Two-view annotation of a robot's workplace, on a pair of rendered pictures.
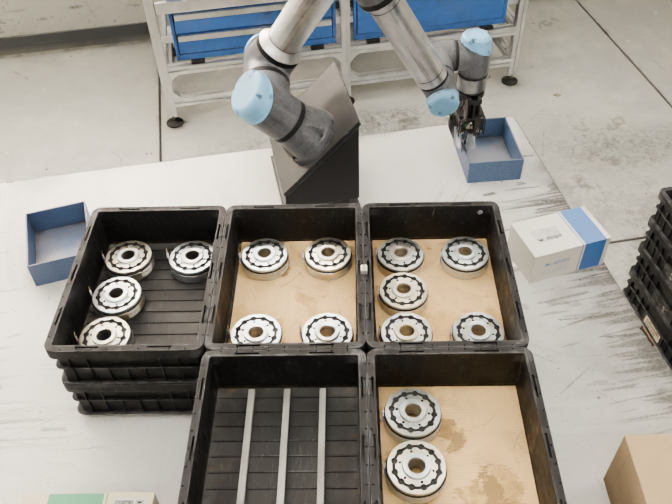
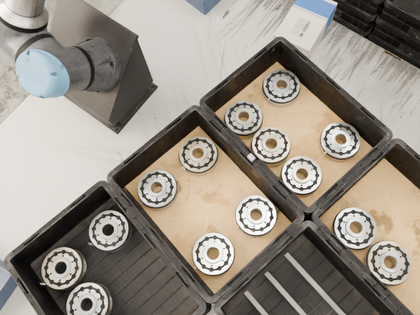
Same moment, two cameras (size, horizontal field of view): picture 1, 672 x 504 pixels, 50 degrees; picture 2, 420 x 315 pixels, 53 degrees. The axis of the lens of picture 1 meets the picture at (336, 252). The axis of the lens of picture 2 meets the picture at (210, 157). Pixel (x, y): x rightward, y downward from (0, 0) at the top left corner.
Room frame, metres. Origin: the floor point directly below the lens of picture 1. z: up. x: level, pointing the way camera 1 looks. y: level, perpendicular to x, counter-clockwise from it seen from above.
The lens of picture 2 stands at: (0.77, 0.20, 1.90)
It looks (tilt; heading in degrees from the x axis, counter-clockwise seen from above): 70 degrees down; 327
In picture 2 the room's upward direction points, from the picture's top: 11 degrees counter-clockwise
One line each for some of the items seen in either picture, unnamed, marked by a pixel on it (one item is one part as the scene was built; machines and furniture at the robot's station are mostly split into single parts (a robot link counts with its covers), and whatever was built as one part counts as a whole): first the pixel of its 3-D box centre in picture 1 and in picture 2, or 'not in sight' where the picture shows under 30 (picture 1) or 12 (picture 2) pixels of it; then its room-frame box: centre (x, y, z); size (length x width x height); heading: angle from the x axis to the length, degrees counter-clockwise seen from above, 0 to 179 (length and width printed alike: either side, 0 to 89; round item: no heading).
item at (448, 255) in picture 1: (465, 253); (281, 85); (1.10, -0.28, 0.86); 0.10 x 0.10 x 0.01
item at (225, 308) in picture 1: (291, 290); (204, 202); (1.01, 0.09, 0.87); 0.40 x 0.30 x 0.11; 178
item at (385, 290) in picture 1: (403, 290); (270, 144); (1.00, -0.14, 0.86); 0.10 x 0.10 x 0.01
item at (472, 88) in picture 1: (473, 81); not in sight; (1.60, -0.37, 0.97); 0.08 x 0.08 x 0.05
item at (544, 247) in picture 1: (557, 244); (304, 27); (1.23, -0.54, 0.75); 0.20 x 0.12 x 0.09; 106
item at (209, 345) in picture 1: (290, 273); (202, 197); (1.01, 0.09, 0.92); 0.40 x 0.30 x 0.02; 178
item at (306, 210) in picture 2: (437, 271); (292, 119); (1.00, -0.21, 0.92); 0.40 x 0.30 x 0.02; 178
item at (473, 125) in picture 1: (469, 109); not in sight; (1.60, -0.37, 0.89); 0.09 x 0.08 x 0.12; 3
